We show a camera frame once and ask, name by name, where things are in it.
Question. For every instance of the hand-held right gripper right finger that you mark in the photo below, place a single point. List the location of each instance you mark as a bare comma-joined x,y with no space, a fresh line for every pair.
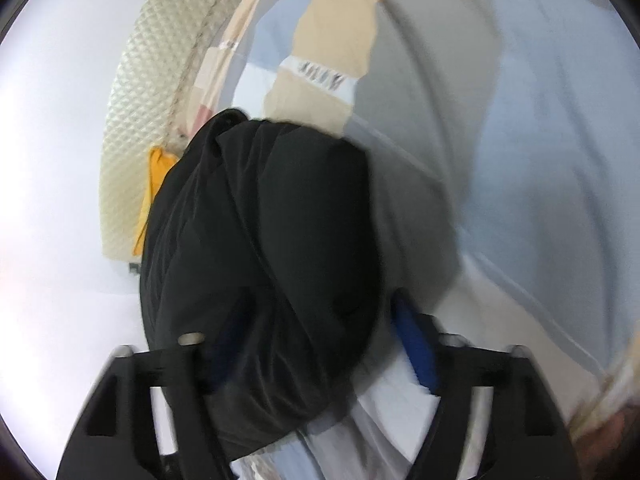
417,342

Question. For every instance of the wall socket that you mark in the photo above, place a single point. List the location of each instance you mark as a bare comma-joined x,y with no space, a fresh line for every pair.
134,268

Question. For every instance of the cream quilted headboard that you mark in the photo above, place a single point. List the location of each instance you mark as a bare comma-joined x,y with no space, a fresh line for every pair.
145,85

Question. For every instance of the black puffer jacket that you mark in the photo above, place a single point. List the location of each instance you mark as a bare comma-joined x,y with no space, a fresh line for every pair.
280,240

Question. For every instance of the yellow pillow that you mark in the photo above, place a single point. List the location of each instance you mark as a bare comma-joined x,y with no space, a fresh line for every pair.
157,180

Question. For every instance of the patchwork bed quilt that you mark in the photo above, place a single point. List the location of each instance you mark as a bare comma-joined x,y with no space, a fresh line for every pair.
525,160

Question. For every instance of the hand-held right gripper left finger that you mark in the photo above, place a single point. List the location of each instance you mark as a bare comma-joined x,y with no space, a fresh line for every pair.
130,400

